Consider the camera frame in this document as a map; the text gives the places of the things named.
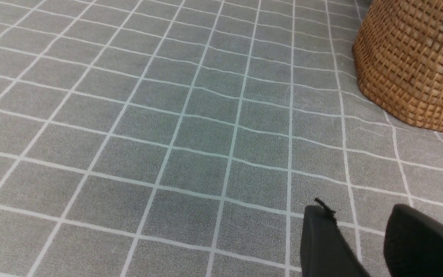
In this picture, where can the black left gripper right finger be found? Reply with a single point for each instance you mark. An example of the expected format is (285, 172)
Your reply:
(413, 245)

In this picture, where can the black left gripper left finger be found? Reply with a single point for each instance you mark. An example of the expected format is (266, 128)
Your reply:
(324, 251)

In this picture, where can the woven wicker basket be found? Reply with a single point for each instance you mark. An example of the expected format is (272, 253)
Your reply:
(399, 60)

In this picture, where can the grey grid tablecloth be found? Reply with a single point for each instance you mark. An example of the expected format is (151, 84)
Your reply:
(184, 138)

